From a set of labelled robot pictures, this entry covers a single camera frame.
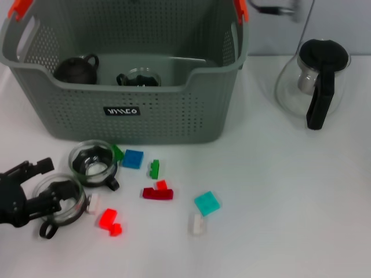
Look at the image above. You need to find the green narrow toy brick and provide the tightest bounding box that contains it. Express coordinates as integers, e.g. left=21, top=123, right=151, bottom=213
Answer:
left=148, top=159, right=161, bottom=180

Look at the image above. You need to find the blue toy brick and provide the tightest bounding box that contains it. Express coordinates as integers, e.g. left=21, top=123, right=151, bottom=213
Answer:
left=121, top=149, right=145, bottom=170

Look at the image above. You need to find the dark clay teapot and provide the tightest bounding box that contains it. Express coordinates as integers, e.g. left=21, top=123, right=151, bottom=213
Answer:
left=53, top=53, right=101, bottom=85

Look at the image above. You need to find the orange-red long toy brick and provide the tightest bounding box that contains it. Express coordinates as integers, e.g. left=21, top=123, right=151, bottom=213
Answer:
left=98, top=207, right=119, bottom=229

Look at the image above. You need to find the dark red toy brick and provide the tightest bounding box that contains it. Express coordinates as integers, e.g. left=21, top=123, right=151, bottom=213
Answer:
left=142, top=186, right=174, bottom=201

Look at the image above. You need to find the glass pitcher black handle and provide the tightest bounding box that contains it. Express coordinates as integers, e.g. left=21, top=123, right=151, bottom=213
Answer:
left=274, top=38, right=352, bottom=130

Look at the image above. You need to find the glass teacup black holder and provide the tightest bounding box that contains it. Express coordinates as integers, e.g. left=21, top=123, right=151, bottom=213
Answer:
left=115, top=67, right=162, bottom=87
left=31, top=173, right=87, bottom=240
left=68, top=140, right=120, bottom=192

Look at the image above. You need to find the teal toy brick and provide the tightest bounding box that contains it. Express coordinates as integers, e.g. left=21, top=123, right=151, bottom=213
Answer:
left=193, top=191, right=221, bottom=217

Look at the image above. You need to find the green wide toy brick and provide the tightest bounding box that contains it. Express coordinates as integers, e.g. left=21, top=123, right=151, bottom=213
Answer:
left=111, top=144, right=125, bottom=163

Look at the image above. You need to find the grey perforated storage basket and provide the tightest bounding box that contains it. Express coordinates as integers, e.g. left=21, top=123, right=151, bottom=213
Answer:
left=0, top=0, right=250, bottom=145

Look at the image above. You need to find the right gripper cable with plug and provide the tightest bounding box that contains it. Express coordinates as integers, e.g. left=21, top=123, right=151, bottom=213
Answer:
left=248, top=0, right=303, bottom=23

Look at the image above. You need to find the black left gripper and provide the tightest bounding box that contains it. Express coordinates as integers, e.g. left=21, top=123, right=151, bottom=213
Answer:
left=0, top=157, right=77, bottom=229

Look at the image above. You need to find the translucent white toy brick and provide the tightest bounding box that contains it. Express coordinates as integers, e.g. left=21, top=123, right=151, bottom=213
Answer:
left=188, top=213, right=208, bottom=237

